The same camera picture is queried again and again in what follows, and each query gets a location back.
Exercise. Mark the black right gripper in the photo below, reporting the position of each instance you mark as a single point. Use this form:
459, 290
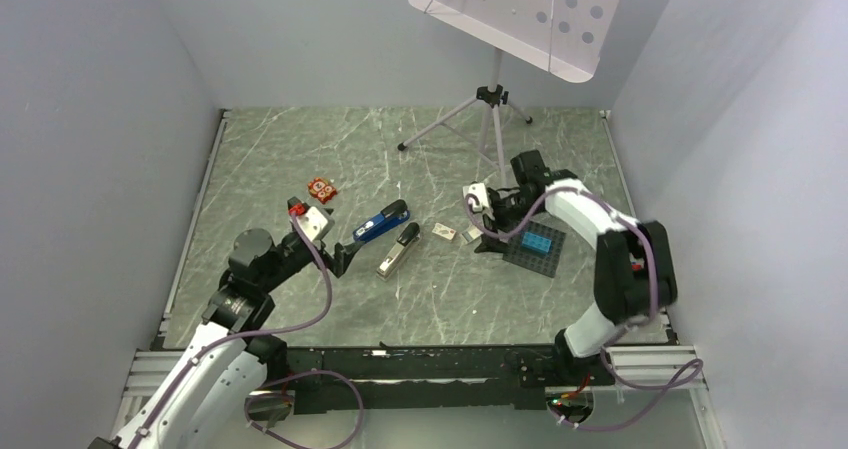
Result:
492, 244

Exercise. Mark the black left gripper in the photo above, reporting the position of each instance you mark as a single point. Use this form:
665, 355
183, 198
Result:
339, 261

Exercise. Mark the staple box tray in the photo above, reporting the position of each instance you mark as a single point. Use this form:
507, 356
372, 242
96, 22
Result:
470, 235

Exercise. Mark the white staple box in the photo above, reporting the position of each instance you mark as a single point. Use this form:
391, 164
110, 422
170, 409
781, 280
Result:
444, 231

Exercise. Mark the black silver stapler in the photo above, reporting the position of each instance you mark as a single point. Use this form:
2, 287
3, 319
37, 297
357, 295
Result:
400, 249

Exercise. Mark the blue black stapler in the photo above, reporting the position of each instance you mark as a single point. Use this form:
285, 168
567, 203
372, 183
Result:
388, 218

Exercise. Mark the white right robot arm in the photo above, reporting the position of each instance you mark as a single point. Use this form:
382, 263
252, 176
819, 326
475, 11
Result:
633, 270

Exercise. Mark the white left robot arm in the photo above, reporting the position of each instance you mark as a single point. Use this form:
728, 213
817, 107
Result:
230, 354

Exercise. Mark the blue lego brick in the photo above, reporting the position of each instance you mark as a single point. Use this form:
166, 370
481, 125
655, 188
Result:
535, 243

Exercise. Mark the dark grey lego baseplate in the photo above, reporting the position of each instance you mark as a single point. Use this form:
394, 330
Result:
545, 265

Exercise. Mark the red cartoon eraser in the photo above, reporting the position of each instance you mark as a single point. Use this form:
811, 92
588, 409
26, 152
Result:
322, 190

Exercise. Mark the white perforated music stand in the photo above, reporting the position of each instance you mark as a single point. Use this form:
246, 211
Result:
562, 37

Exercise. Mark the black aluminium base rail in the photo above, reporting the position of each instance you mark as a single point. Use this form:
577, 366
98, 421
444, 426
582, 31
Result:
524, 377

